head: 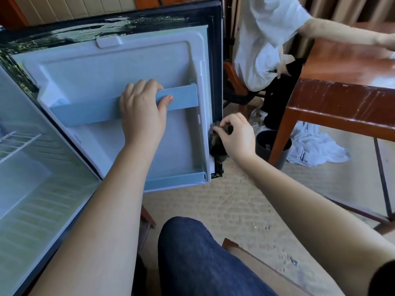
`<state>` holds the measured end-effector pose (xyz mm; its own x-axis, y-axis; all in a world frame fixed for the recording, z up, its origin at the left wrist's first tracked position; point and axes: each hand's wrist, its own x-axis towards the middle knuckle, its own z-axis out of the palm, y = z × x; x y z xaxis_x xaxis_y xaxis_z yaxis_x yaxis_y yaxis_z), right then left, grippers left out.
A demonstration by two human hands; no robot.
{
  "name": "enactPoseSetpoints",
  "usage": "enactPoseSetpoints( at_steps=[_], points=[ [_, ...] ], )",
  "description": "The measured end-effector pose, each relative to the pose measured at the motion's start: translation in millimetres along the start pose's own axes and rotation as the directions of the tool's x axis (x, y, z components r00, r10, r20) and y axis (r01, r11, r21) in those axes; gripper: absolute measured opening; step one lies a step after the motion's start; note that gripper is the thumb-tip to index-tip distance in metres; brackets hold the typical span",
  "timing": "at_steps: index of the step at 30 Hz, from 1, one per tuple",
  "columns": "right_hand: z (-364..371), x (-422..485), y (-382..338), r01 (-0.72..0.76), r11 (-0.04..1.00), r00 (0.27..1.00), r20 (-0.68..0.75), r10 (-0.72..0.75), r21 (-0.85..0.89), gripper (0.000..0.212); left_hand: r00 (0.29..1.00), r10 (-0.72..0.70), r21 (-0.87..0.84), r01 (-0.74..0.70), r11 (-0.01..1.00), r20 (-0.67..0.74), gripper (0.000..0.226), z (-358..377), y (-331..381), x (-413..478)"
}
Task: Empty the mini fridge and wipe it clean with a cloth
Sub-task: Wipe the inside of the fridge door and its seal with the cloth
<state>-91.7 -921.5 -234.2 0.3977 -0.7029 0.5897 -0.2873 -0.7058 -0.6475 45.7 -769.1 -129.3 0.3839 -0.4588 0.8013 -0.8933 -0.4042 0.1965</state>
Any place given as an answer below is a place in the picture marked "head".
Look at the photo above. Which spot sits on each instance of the person's right hand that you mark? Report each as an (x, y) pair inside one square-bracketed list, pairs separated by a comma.
[(237, 141)]

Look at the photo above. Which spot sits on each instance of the person's left hand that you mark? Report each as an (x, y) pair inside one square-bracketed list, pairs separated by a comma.
[(143, 117)]

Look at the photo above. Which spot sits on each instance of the dark grey cloth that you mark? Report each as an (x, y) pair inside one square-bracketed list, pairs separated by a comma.
[(217, 143)]

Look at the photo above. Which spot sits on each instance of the fridge door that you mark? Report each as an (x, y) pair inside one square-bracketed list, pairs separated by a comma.
[(123, 58)]

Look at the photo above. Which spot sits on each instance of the grey mini fridge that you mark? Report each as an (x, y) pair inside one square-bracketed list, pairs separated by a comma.
[(37, 206)]

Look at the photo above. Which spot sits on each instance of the person's right forearm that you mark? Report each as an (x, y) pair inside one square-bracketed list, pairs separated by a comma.
[(315, 225)]

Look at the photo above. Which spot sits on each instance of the person's left forearm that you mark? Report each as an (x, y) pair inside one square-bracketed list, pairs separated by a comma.
[(92, 225)]

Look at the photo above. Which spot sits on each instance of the person's dark trousers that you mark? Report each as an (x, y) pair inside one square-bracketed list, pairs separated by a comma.
[(197, 262)]

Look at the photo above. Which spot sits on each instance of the person's black shirt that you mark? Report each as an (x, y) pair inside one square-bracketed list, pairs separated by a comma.
[(384, 280)]

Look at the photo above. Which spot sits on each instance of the black plastic bucket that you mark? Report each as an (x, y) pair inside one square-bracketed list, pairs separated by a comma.
[(266, 148)]

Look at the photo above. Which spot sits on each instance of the dark red wooden stand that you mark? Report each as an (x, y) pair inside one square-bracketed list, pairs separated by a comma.
[(147, 222)]

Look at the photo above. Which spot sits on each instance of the beige padded headboard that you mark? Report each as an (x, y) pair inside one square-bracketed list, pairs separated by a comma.
[(74, 6)]

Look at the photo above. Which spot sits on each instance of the beige curtains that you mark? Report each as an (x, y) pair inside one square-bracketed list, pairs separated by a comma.
[(327, 6)]

